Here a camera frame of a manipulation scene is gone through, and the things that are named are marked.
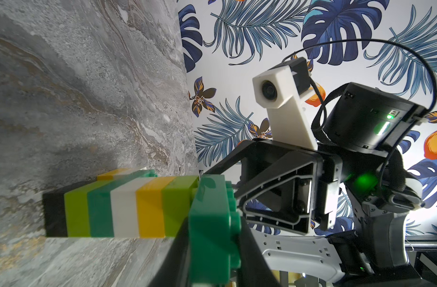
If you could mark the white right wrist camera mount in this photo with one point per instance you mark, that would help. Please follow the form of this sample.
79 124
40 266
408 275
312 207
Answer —
282 90

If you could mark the lime green square brick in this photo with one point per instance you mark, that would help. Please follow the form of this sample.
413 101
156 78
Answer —
76 209

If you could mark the dark green long brick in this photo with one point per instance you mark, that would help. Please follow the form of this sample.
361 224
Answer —
99 205
214 228

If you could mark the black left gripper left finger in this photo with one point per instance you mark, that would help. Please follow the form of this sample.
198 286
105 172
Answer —
174 271

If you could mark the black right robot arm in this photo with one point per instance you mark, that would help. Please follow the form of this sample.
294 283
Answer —
346 201

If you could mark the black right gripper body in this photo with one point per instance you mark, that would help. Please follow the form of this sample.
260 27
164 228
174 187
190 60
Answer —
284 186

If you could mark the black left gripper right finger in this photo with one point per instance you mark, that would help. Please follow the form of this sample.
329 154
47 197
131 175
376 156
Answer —
254 271

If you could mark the yellow square brick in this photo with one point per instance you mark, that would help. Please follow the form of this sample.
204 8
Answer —
106 176
150 207

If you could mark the black square brick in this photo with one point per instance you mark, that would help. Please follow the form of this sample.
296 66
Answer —
54 209

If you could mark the white square brick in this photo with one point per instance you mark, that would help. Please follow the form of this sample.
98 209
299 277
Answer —
124 208
124 172

